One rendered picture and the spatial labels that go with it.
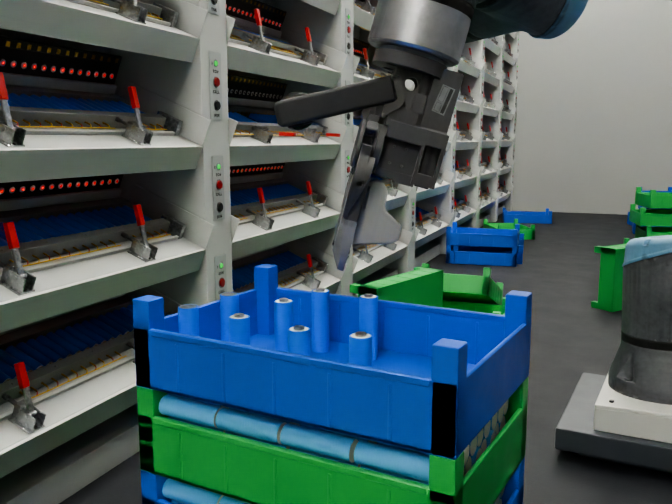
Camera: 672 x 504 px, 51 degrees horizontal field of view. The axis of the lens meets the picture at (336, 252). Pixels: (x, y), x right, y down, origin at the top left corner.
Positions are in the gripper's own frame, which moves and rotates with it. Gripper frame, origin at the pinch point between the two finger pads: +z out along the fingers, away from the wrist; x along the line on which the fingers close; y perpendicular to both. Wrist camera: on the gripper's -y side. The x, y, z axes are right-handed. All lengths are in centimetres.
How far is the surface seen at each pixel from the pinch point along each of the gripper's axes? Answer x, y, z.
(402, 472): -21.2, 7.8, 11.3
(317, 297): -0.7, -0.6, 4.8
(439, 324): -2.6, 11.5, 3.9
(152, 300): -9.4, -14.8, 6.8
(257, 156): 82, -17, -3
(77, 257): 36, -36, 16
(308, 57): 110, -13, -29
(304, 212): 111, -5, 9
